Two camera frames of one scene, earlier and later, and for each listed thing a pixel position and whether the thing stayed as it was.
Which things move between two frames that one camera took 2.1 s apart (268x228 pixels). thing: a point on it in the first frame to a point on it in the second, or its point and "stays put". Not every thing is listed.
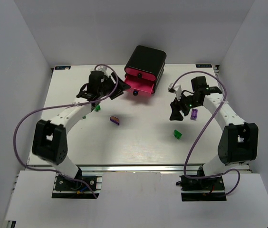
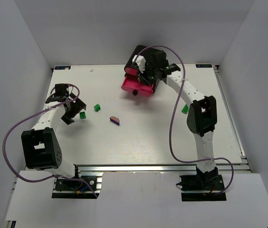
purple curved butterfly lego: [115, 119] stays put
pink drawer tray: [140, 86] stays put
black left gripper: [112, 86] to [71, 109]
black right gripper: [178, 107] to [144, 77]
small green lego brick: [98, 108] stays put
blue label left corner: [62, 67] stays put
